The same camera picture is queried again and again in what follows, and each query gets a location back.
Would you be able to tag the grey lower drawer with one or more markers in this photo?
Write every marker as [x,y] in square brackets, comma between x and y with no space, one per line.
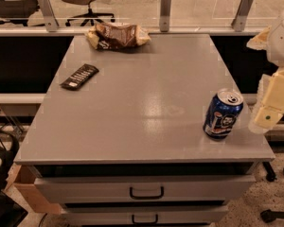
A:
[146,215]

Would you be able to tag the black snack bar wrapper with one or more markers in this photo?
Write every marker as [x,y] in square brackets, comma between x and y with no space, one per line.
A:
[78,78]

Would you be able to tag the black chair lower left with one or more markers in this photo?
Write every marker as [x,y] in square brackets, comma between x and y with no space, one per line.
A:
[11,213]

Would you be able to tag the middle metal bracket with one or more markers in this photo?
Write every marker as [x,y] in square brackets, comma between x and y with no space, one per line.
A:
[165,7]

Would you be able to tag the right metal bracket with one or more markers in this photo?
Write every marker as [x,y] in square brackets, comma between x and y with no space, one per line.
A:
[240,19]

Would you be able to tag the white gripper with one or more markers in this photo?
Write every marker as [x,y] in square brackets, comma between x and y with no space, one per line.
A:
[283,44]

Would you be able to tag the cardboard box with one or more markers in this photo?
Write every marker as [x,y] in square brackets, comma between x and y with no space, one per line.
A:
[23,180]

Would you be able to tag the grey upper drawer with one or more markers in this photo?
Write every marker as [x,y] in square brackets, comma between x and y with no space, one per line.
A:
[151,188]

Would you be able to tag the metal bracket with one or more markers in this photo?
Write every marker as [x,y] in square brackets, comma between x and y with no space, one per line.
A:
[240,19]
[50,21]
[165,7]

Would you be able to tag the brown chip bag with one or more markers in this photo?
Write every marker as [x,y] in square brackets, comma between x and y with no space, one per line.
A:
[112,37]

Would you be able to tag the left metal bracket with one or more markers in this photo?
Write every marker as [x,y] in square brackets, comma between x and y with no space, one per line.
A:
[50,21]

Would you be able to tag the blue pepsi can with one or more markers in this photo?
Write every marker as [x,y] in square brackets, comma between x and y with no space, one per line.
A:
[222,113]

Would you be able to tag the grey drawer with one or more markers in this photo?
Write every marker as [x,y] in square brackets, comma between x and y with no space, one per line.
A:
[146,215]
[151,188]

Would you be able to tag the black caster base right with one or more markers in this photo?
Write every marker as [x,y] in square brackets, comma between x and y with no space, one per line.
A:
[268,215]

